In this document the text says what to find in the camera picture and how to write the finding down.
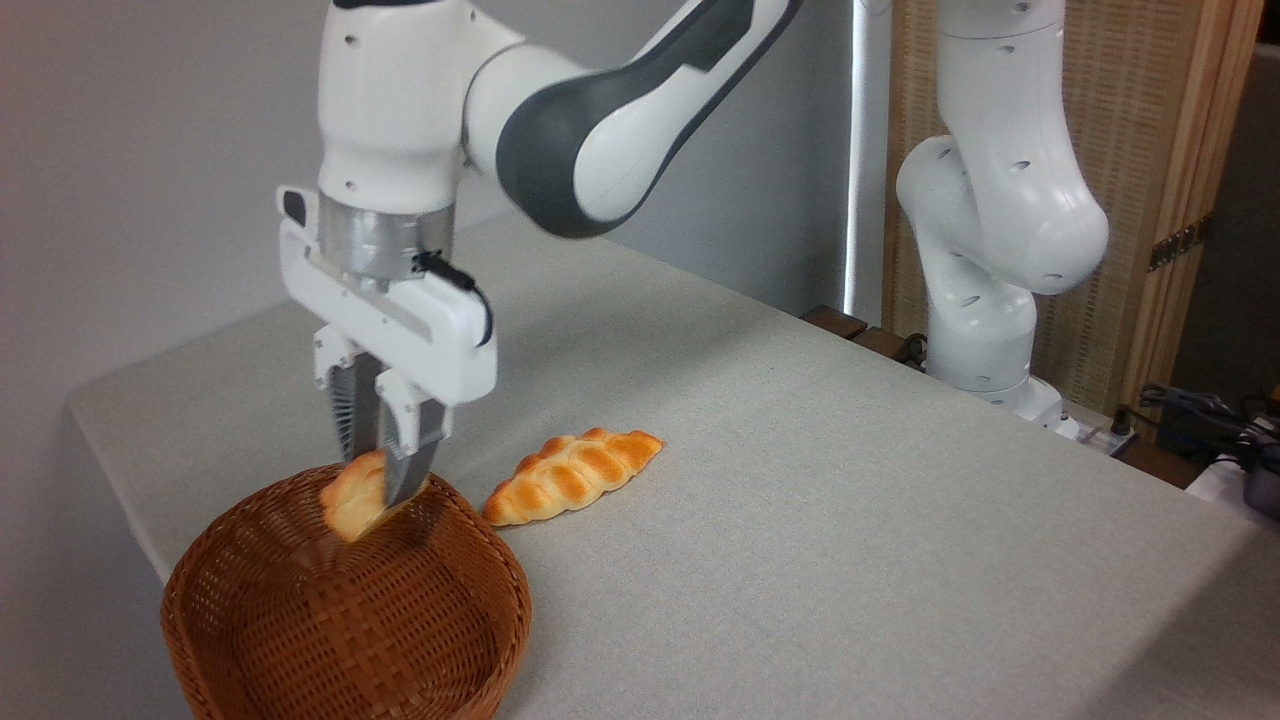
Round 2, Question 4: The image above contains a round orange bread roll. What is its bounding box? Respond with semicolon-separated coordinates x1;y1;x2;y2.
319;449;433;544

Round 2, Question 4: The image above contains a bamboo folding screen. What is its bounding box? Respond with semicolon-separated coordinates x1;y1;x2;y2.
882;0;1267;433

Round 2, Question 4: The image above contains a dark brown wooden board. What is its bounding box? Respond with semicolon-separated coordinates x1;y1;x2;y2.
800;304;933;369

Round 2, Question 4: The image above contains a dark grey device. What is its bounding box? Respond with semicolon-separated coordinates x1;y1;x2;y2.
1243;444;1280;519

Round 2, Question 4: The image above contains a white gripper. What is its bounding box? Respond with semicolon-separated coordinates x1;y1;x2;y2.
277;186;499;509

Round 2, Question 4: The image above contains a long braided bread loaf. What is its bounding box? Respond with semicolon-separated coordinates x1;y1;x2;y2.
482;428;666;528

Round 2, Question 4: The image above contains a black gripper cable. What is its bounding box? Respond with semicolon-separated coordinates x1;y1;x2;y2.
411;249;497;349

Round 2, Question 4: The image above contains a metal screen hinge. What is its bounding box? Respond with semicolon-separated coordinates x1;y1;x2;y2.
1147;214;1214;274

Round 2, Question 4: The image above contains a black cable bundle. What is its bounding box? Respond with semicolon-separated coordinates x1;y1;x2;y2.
1137;383;1280;471

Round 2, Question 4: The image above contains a brown wicker basket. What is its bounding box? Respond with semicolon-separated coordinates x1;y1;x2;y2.
160;464;533;720

